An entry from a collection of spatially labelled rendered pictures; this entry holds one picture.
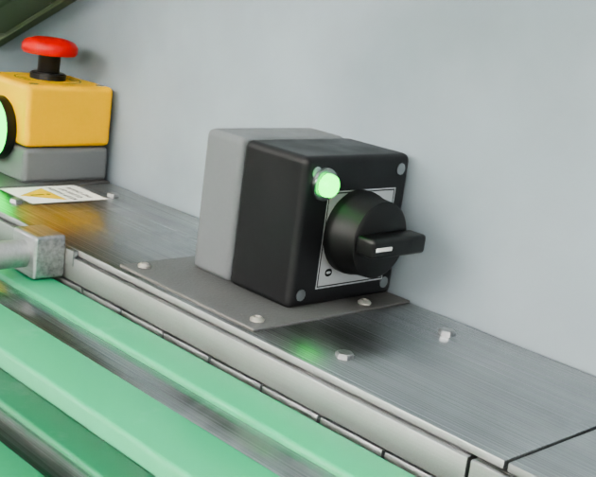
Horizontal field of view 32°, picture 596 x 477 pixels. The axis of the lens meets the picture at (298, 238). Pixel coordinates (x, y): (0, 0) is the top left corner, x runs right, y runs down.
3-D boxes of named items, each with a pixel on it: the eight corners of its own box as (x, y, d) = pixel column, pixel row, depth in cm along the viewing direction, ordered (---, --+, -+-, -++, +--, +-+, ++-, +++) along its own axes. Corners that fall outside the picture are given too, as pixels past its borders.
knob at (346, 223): (375, 267, 57) (422, 285, 55) (317, 275, 54) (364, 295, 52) (387, 186, 56) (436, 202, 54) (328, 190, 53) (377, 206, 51)
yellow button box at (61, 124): (62, 161, 83) (-25, 164, 78) (69, 66, 82) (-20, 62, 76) (112, 180, 79) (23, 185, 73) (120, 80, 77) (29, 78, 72)
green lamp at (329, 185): (334, 196, 53) (317, 197, 52) (337, 172, 53) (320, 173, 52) (341, 199, 53) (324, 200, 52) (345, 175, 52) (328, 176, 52)
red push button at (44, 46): (8, 79, 77) (11, 32, 76) (57, 80, 79) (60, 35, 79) (37, 88, 74) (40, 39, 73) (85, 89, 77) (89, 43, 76)
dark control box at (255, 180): (298, 254, 65) (190, 267, 59) (315, 126, 63) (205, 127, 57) (398, 293, 59) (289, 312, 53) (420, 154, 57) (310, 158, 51)
